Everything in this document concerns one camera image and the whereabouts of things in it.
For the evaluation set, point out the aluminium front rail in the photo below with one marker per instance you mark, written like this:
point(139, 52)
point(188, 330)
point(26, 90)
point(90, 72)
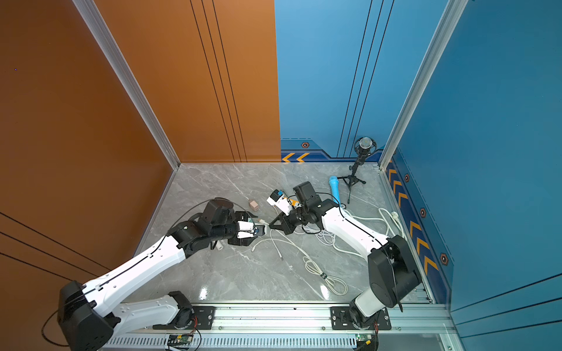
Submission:
point(317, 317)

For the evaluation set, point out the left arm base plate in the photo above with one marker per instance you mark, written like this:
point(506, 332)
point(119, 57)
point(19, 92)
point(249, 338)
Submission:
point(198, 317)

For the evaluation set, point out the right green circuit board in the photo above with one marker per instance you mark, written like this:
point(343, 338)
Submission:
point(362, 338)

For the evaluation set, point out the orange power strip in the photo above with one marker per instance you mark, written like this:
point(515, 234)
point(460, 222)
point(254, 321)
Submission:
point(294, 203)

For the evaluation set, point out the blue microphone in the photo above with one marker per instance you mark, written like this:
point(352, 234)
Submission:
point(334, 184)

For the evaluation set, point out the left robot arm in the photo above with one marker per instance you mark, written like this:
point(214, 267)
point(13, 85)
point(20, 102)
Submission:
point(90, 314)

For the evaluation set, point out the left green circuit board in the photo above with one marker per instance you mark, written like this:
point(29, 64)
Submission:
point(180, 340)

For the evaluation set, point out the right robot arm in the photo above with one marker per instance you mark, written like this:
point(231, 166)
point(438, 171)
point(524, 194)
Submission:
point(392, 268)

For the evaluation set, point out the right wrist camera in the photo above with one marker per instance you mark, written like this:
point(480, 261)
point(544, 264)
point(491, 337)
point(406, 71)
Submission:
point(278, 200)

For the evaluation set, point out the pink charger cube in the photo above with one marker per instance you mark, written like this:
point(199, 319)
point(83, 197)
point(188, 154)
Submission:
point(254, 205)

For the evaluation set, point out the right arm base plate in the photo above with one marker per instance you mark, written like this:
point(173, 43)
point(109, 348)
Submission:
point(347, 318)

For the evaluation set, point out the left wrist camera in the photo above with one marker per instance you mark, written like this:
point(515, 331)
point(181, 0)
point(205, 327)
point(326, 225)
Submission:
point(246, 230)

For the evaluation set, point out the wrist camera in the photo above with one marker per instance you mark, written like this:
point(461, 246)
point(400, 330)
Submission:
point(278, 200)
point(246, 230)

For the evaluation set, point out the green circuit board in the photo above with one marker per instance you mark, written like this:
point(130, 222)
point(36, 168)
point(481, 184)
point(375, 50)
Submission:
point(362, 338)
point(180, 340)

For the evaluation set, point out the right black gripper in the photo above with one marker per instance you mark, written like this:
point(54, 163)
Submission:
point(290, 218)

